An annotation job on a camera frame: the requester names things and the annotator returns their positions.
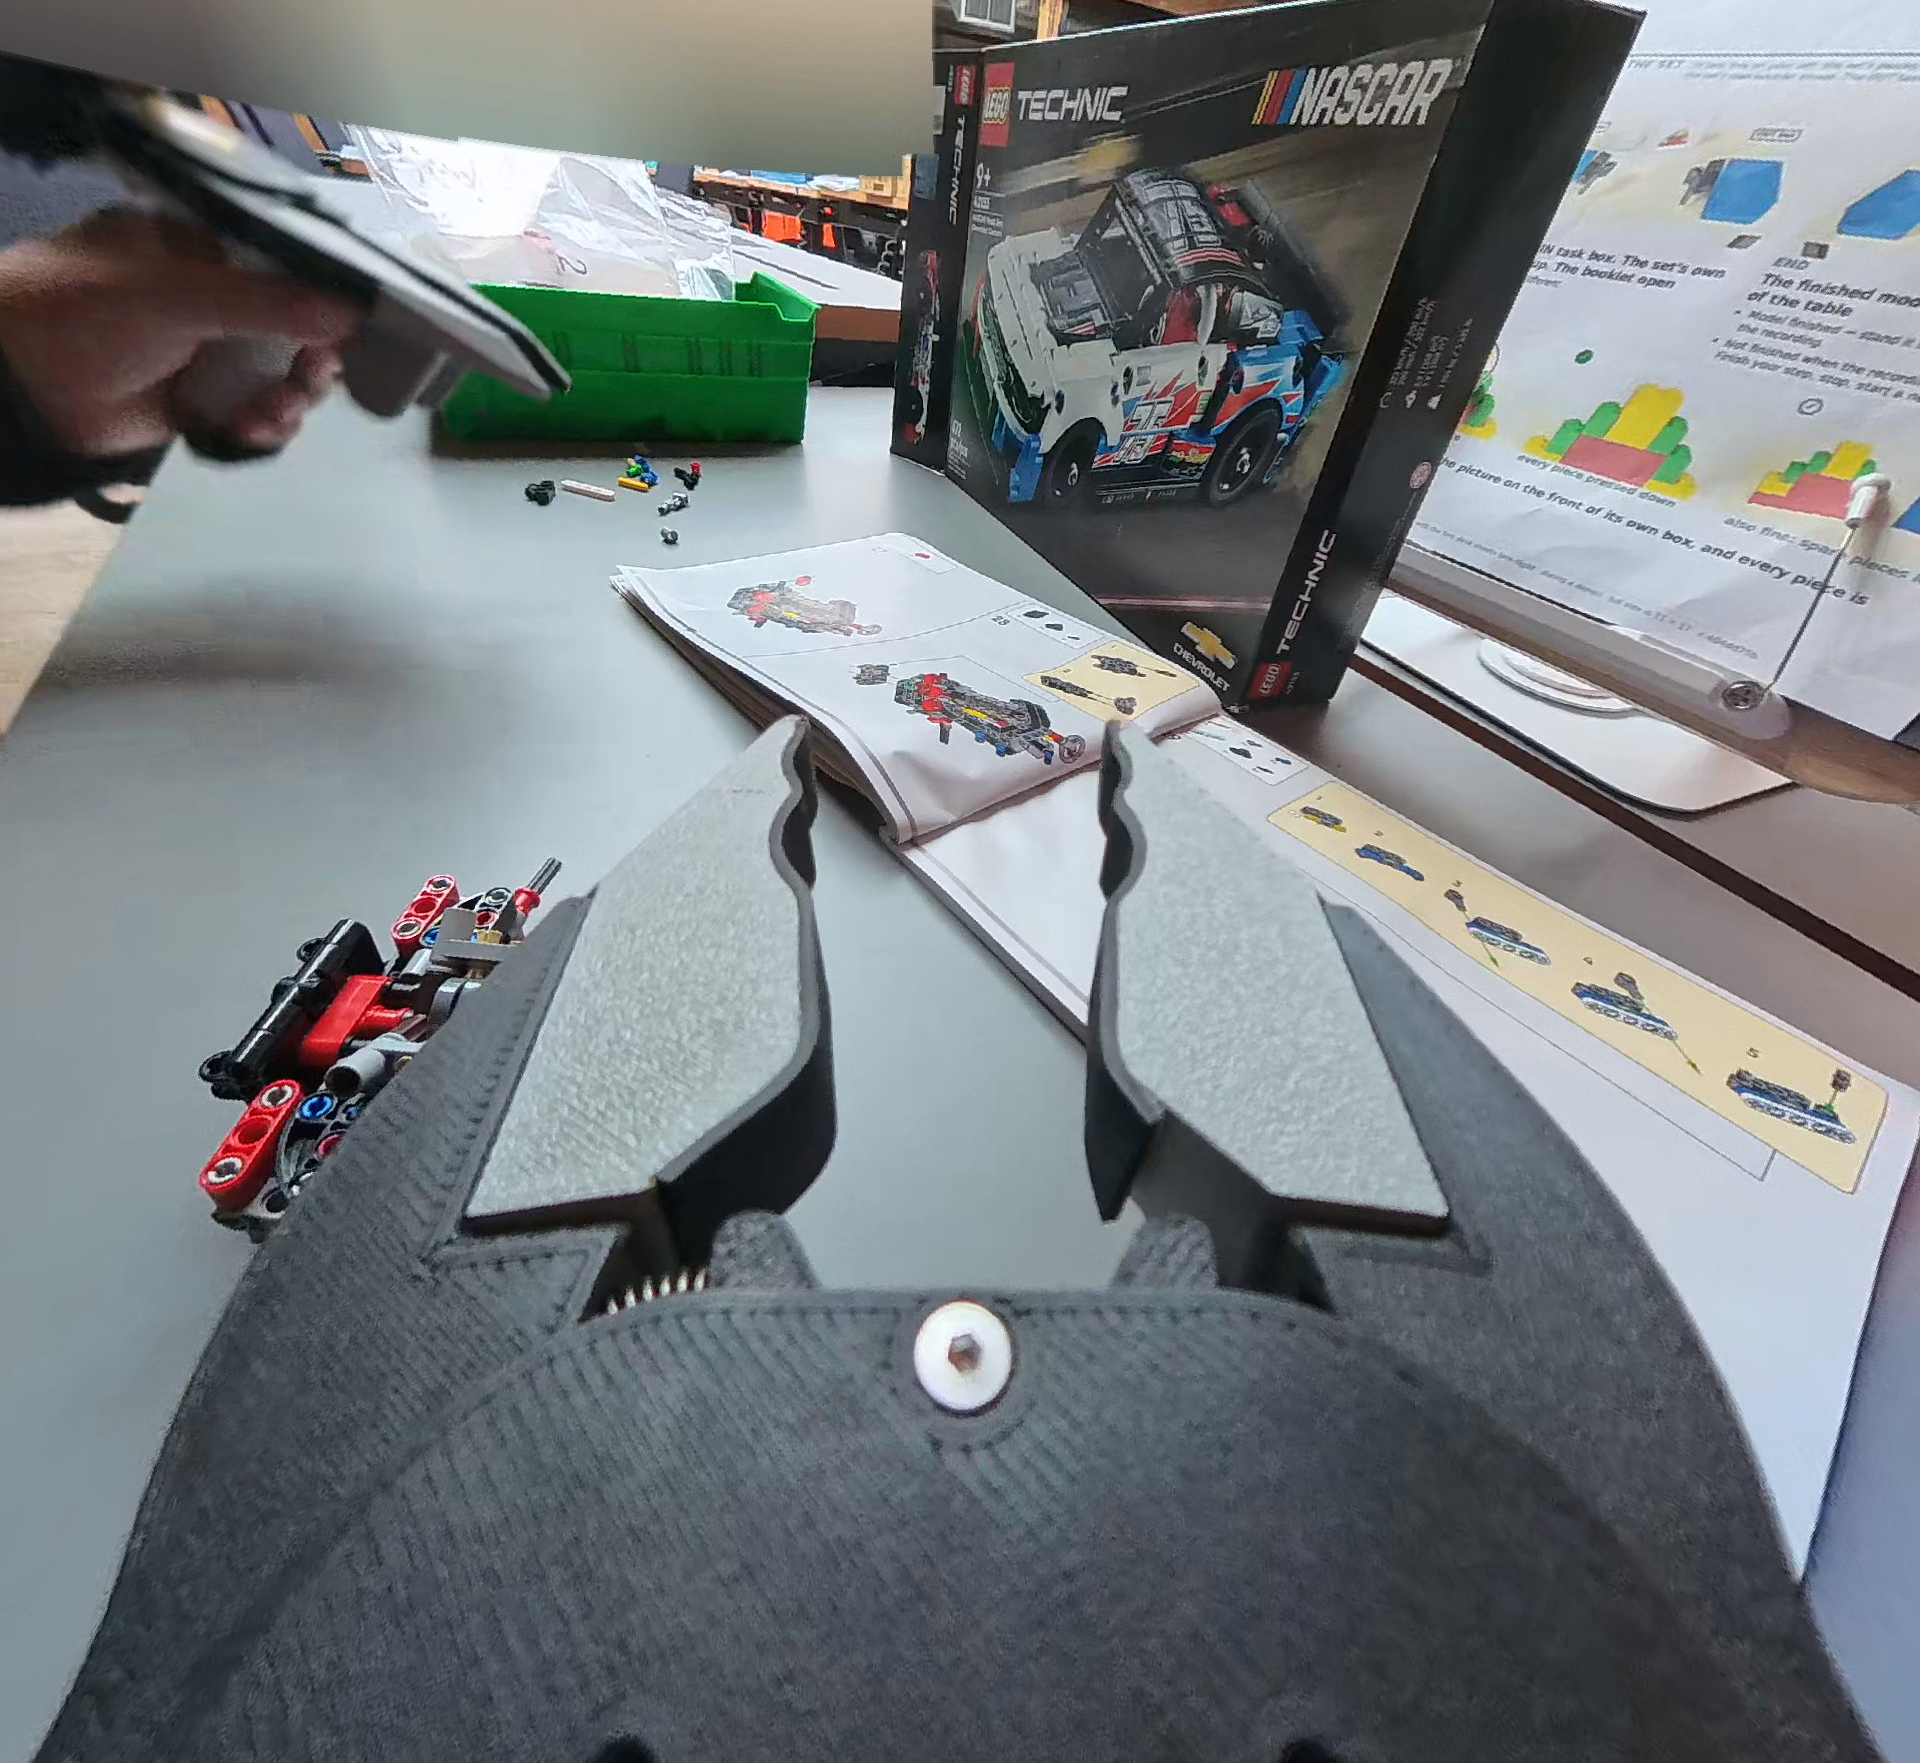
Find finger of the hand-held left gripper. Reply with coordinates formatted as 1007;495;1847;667
196;165;576;401
343;294;500;424

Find lego set box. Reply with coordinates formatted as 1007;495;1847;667
890;0;1647;711

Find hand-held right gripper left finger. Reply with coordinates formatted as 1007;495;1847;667
463;717;837;1232

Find computer monitor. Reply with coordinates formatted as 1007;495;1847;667
1381;0;1920;762

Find green plastic bin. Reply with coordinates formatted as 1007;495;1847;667
434;274;821;447

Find partly built lego car model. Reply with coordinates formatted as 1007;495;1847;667
199;858;563;1232

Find person's left hand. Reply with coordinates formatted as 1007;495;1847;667
0;208;367;464

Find open lego instruction booklet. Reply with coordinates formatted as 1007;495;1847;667
611;534;1920;1600

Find clear plastic bags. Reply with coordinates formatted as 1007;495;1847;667
347;129;753;308

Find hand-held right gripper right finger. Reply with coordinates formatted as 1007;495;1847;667
1084;724;1454;1292

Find white monitor stand base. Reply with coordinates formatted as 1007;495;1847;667
1357;595;1797;817

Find scattered small lego pieces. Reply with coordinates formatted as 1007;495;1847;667
524;448;707;547

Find white cable with plug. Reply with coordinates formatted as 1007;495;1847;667
1727;475;1894;714

